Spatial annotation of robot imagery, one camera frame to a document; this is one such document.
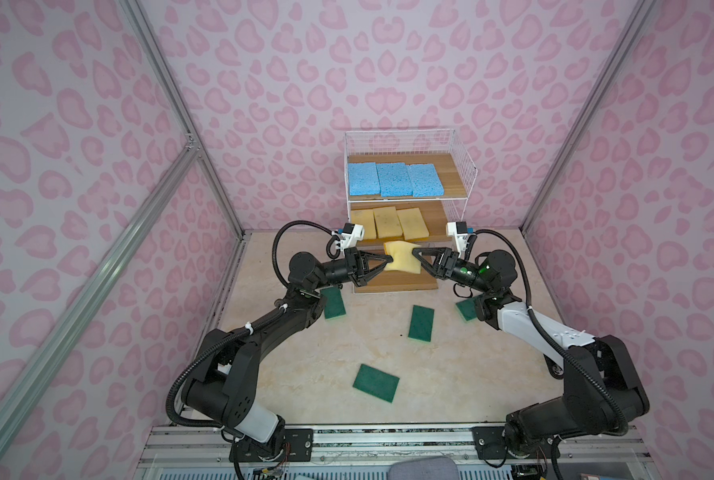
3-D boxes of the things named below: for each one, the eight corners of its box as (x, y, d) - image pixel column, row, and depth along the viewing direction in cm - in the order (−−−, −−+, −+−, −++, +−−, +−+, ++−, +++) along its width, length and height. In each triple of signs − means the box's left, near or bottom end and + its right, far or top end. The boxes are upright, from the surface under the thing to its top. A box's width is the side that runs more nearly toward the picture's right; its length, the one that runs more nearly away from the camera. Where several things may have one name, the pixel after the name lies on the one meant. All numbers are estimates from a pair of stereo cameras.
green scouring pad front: (353, 387, 84) (352, 385, 83) (361, 366, 88) (361, 363, 86) (392, 403, 82) (392, 401, 80) (398, 380, 85) (399, 378, 84)
